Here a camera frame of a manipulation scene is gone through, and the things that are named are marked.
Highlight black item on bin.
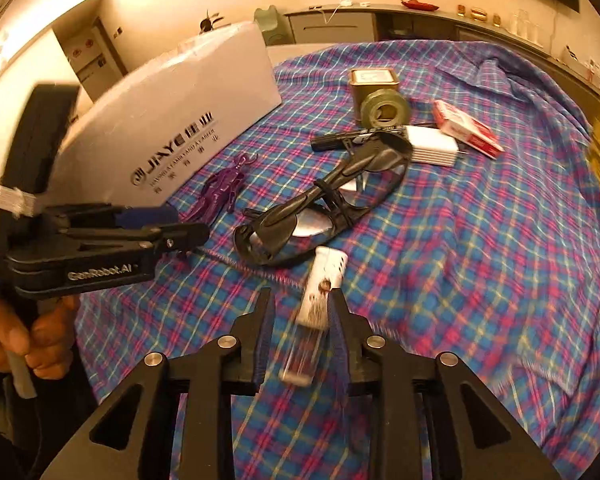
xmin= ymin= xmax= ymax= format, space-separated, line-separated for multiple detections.
xmin=200 ymin=10 xmax=226 ymax=34

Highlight white charger block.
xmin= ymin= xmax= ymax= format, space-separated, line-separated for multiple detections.
xmin=405 ymin=126 xmax=461 ymax=167

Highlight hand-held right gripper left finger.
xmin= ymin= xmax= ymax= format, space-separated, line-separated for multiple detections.
xmin=40 ymin=287 xmax=276 ymax=480

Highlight gold ornaments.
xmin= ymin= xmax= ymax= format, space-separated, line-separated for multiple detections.
xmin=456 ymin=4 xmax=503 ymax=26

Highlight purple hair clip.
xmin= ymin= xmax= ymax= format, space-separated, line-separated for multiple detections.
xmin=185 ymin=154 xmax=258 ymax=223

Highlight red card box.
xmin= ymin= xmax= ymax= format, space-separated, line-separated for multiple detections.
xmin=432 ymin=100 xmax=505 ymax=161

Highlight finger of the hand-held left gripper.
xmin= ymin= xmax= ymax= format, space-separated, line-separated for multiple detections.
xmin=42 ymin=203 xmax=181 ymax=231
xmin=67 ymin=221 xmax=211 ymax=267

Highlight clear drinking glasses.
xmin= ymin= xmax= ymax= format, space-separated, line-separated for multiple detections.
xmin=509 ymin=9 xmax=547 ymax=43

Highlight person's left hand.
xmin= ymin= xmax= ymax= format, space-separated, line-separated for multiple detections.
xmin=0 ymin=292 xmax=81 ymax=381

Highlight black marker pen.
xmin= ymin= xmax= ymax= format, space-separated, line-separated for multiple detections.
xmin=311 ymin=127 xmax=411 ymax=152

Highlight white power strip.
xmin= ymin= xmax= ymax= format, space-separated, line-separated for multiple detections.
xmin=310 ymin=0 xmax=376 ymax=10

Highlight small white boxes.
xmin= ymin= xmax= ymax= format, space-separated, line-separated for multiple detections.
xmin=561 ymin=46 xmax=600 ymax=95

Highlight green child chair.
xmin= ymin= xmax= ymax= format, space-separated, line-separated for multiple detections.
xmin=254 ymin=5 xmax=293 ymax=46

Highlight square metal tin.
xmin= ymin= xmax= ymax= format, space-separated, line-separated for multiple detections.
xmin=349 ymin=67 xmax=400 ymax=121

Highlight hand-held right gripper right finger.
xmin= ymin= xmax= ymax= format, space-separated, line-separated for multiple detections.
xmin=330 ymin=287 xmax=563 ymax=480

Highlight plaid cloth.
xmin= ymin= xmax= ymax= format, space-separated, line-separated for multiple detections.
xmin=77 ymin=40 xmax=600 ymax=480

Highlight white foam box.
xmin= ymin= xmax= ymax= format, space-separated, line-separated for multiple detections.
xmin=0 ymin=21 xmax=283 ymax=251

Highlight long low tv cabinet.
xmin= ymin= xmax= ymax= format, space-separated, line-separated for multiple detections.
xmin=285 ymin=2 xmax=600 ymax=103

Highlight white small box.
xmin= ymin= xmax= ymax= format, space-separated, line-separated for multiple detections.
xmin=279 ymin=246 xmax=350 ymax=387

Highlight black safety glasses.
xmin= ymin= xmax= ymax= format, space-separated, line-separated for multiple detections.
xmin=234 ymin=130 xmax=413 ymax=267

